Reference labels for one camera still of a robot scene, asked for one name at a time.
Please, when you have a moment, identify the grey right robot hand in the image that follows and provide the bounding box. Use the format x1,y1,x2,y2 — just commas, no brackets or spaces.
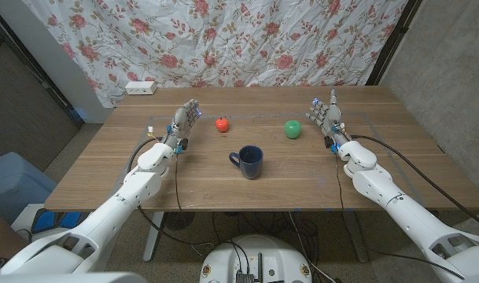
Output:
304,88,352,153

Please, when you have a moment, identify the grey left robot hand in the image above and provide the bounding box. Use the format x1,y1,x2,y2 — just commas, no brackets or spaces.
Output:
160,98,203,154

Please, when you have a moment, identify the dark blue mug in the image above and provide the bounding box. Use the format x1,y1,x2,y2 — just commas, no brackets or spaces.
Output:
228,145,264,180

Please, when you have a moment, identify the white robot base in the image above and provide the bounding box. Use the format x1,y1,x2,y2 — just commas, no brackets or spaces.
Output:
199,234,313,283

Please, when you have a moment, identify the green toy apple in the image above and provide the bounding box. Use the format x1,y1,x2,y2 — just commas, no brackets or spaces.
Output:
284,119,303,140

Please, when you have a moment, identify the white power strip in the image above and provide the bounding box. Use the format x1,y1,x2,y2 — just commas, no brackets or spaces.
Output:
124,80,158,96

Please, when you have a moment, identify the floral fabric backdrop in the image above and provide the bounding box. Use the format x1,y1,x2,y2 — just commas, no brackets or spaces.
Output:
20,0,409,109

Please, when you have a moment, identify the black backdrop pole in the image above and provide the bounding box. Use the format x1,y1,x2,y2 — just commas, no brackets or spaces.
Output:
365,0,423,86

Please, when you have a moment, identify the black floor fan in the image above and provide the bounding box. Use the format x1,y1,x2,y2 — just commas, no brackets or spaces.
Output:
163,211,196,231

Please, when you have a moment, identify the metal table leg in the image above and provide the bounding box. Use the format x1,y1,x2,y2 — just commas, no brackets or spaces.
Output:
142,211,165,263
342,211,370,263

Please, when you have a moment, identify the white mat with blue shapes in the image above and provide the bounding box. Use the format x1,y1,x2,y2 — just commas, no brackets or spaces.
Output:
10,203,90,237

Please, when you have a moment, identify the white robot torso cover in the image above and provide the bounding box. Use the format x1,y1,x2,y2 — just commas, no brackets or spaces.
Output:
0,271,148,283

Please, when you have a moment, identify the person bare leg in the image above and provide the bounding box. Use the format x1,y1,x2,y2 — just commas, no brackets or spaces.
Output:
0,206,28,260

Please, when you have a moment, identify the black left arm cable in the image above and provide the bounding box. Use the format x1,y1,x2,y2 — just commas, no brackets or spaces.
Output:
127,136,216,248

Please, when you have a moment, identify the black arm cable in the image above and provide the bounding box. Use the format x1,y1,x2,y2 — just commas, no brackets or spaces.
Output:
127,136,216,248
348,134,479,233

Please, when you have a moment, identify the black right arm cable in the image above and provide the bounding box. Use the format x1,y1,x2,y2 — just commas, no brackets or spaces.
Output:
348,134,479,233

